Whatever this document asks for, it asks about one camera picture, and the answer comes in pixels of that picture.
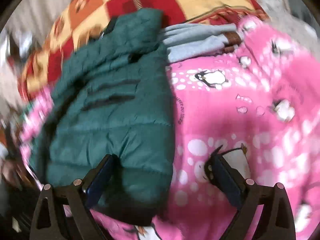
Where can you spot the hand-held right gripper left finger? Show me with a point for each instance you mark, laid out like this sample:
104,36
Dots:
100,181

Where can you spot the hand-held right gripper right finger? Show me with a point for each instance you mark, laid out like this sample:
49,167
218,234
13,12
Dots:
225,181

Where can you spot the green quilted jacket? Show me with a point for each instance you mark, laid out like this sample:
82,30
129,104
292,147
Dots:
112,110

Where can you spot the grey folded clothes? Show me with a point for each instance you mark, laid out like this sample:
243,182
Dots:
190,45

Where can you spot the pink penguin blanket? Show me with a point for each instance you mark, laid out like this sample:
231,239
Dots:
225,110

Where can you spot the red orange patchwork quilt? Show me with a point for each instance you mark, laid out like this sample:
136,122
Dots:
150,0

